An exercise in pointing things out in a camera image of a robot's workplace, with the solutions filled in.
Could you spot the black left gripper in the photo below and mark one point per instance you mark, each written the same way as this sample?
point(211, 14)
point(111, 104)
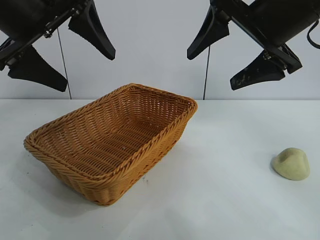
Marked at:
point(27, 17)

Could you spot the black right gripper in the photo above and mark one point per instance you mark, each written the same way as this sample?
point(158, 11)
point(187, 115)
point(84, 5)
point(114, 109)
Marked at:
point(275, 17)

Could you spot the pale yellow egg yolk pastry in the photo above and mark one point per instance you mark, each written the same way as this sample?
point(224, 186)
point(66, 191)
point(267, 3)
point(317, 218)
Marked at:
point(291, 165)

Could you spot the brown woven wicker basket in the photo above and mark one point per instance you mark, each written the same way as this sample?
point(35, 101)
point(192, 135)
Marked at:
point(112, 140)

